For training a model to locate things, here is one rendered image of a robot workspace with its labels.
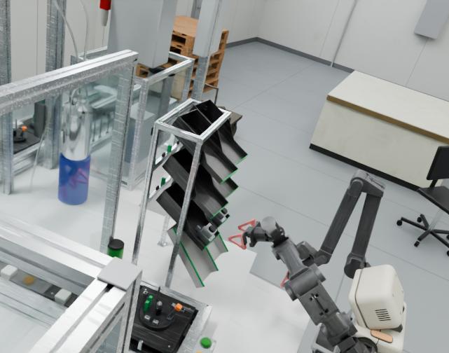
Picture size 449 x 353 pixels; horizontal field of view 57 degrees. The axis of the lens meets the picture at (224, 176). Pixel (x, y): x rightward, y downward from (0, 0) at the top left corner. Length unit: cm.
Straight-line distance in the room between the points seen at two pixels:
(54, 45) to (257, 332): 172
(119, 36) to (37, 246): 215
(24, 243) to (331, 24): 1184
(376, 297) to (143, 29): 176
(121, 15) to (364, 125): 407
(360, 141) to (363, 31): 638
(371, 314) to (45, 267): 131
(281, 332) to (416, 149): 429
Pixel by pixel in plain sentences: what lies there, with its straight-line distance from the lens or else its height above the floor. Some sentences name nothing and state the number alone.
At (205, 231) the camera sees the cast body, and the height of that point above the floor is 125.
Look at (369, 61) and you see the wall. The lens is 1204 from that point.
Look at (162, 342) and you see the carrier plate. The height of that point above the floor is 97.
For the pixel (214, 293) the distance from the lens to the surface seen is 202.
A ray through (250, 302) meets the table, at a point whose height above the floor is 86.
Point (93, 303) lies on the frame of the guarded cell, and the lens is 38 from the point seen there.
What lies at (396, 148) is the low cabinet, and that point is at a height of 47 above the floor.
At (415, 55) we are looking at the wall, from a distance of 1195.
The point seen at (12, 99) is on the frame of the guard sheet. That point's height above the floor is 198.
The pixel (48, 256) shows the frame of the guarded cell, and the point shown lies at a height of 199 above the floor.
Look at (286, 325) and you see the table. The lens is 201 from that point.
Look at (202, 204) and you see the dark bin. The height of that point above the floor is 139.
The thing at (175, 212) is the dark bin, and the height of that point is 130.
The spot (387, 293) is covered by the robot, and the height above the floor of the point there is 138.
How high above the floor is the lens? 227
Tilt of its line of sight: 29 degrees down
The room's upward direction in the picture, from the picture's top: 15 degrees clockwise
